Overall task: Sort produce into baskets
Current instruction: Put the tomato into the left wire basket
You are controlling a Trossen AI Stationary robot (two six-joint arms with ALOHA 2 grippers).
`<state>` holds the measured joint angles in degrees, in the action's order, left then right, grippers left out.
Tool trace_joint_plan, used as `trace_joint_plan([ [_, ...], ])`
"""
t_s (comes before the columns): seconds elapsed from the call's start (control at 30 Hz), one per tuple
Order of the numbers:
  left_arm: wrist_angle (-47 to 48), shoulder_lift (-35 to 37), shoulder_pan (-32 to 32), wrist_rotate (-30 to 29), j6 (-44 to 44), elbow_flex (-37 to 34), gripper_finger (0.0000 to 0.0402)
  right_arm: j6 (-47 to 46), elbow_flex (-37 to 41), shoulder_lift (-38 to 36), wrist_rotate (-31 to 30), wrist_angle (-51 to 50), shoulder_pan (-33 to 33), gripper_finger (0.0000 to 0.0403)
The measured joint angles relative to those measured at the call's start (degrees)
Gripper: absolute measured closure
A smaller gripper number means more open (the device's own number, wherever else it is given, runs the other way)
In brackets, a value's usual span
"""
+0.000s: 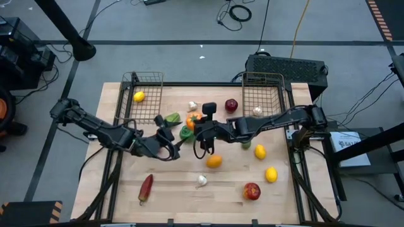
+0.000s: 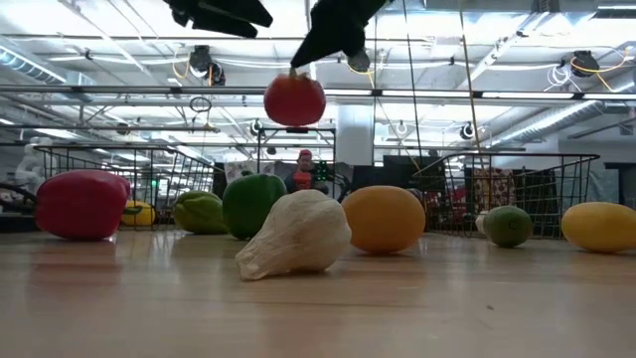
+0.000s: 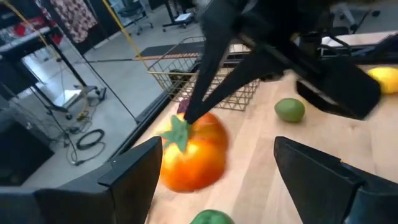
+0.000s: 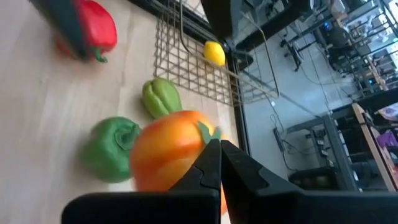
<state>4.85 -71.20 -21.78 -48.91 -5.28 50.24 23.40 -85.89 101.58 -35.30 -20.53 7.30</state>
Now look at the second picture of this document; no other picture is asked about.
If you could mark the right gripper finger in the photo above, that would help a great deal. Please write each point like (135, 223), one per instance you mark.
(323, 42)

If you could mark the red and yellow apple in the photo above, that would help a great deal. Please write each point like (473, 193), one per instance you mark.
(294, 99)

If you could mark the green bell pepper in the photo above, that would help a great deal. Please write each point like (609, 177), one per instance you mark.
(253, 205)

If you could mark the orange citrus fruit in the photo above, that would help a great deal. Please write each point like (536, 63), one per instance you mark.
(383, 219)

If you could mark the white garlic bulb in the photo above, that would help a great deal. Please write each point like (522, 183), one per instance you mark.
(298, 233)
(480, 222)

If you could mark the light green chayote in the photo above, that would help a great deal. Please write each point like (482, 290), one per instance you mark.
(199, 213)

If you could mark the yellow lemon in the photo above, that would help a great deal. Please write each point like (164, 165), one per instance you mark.
(141, 215)
(598, 226)

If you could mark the red bell pepper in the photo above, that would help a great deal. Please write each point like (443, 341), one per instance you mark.
(82, 204)

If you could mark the green lime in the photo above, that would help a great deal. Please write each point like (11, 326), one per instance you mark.
(507, 226)

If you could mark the white building column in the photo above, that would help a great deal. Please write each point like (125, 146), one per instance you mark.
(355, 134)

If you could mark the small round ceiling reel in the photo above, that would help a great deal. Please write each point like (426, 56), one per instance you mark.
(256, 126)
(401, 128)
(467, 130)

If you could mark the person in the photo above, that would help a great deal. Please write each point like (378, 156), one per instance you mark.
(304, 176)

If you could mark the floral print banner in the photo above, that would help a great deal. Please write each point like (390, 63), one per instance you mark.
(238, 171)

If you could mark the floral patterned cloth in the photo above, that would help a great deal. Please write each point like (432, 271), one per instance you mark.
(492, 189)

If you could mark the white humanoid figure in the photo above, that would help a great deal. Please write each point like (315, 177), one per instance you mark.
(31, 169)

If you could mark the black frame rig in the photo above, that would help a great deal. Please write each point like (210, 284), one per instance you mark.
(298, 130)

